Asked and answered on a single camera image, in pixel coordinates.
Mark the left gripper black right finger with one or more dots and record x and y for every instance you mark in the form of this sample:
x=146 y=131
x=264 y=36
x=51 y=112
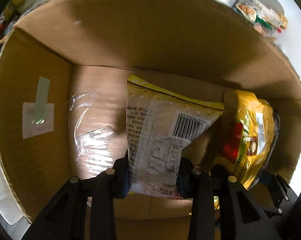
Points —
x=219 y=203

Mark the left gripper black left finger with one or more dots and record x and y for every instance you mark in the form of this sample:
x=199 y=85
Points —
x=64 y=217

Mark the white yellow snack bag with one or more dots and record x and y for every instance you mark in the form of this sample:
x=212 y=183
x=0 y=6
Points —
x=160 y=124

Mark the grey chair with snacks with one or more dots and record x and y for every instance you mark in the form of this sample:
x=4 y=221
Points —
x=266 y=16

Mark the yellow black snack bag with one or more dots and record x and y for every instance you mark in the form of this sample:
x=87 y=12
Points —
x=248 y=132

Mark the brown cardboard box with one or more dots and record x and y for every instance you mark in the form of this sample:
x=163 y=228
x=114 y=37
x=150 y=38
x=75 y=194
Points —
x=63 y=94

